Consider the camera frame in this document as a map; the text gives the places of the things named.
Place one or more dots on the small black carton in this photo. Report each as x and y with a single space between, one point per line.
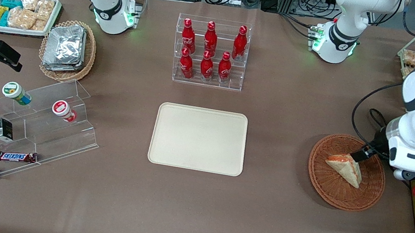
4 129

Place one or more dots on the aluminium foil container stack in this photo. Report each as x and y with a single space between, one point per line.
65 48

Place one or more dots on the green lidded yogurt cup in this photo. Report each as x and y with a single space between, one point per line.
13 91

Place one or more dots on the teal snack packet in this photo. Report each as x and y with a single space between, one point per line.
11 2
4 18

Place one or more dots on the red cola bottle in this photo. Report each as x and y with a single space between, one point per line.
207 67
188 35
186 65
224 68
240 42
210 39

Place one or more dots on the brown Snickers bar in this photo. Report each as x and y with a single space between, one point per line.
17 157

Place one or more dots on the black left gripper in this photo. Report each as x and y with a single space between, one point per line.
376 145

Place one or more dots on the light tan wicker basket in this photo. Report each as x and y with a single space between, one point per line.
89 54

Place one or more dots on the clear bagged snack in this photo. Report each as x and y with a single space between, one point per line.
414 58

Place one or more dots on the clear acrylic bottle rack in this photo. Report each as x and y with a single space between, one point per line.
213 83

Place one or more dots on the triangular sandwich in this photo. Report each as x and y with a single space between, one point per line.
346 169

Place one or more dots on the clear acrylic stepped shelf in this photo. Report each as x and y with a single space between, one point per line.
48 136

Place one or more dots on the red lidded yogurt cup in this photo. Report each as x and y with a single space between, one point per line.
61 108

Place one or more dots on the brown round wicker basket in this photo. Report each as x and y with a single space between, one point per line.
329 192

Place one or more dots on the white rectangular snack tray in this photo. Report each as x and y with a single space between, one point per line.
15 30

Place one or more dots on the beige plastic serving tray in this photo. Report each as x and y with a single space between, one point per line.
198 138

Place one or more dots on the clear rice cracker bag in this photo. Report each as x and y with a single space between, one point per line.
45 9
21 18
29 2
39 25

